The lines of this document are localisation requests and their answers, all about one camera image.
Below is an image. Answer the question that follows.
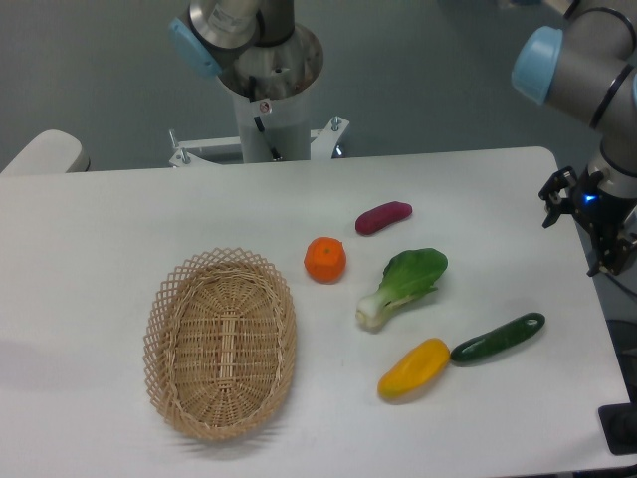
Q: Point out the silver robot base column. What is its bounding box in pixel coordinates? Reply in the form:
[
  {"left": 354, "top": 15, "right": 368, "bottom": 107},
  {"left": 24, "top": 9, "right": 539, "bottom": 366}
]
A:
[{"left": 168, "top": 1, "right": 323, "bottom": 160}]

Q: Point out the white chair armrest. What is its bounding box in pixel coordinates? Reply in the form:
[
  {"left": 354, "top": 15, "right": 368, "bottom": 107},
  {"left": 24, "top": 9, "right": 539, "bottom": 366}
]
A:
[{"left": 1, "top": 129, "right": 91, "bottom": 177}]

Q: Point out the white metal base frame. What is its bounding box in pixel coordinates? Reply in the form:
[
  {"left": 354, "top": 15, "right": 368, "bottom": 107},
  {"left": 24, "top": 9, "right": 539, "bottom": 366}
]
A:
[{"left": 169, "top": 116, "right": 350, "bottom": 167}]

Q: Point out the dark green cucumber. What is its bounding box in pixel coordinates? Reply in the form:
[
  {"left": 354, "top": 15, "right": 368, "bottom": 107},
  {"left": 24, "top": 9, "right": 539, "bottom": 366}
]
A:
[{"left": 450, "top": 313, "right": 545, "bottom": 364}]

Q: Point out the orange tangerine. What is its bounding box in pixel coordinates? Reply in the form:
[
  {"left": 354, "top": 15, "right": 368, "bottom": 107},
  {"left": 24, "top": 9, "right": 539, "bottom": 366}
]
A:
[{"left": 304, "top": 237, "right": 346, "bottom": 284}]

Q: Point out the black device at edge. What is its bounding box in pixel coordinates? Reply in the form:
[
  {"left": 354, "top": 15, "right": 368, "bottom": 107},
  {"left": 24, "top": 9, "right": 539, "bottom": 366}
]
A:
[{"left": 598, "top": 403, "right": 636, "bottom": 456}]

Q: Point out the yellow mango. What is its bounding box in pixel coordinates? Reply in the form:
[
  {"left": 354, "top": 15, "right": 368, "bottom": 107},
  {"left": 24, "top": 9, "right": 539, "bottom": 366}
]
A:
[{"left": 377, "top": 339, "right": 450, "bottom": 400}]

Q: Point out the purple sweet potato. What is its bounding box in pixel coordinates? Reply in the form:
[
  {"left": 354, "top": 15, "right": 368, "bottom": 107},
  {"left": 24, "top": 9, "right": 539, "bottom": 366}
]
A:
[{"left": 354, "top": 201, "right": 413, "bottom": 236}]

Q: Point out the green bok choy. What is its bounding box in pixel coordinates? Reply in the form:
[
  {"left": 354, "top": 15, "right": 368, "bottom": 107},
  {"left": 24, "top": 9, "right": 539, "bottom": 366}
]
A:
[{"left": 355, "top": 248, "right": 448, "bottom": 332}]

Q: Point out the oval wicker basket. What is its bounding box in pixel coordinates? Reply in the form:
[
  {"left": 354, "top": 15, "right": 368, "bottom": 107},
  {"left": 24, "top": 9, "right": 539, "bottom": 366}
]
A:
[{"left": 143, "top": 248, "right": 297, "bottom": 441}]

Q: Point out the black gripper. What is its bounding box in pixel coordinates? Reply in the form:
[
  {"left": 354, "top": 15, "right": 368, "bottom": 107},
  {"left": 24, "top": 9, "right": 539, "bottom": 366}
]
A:
[{"left": 538, "top": 166, "right": 636, "bottom": 276}]

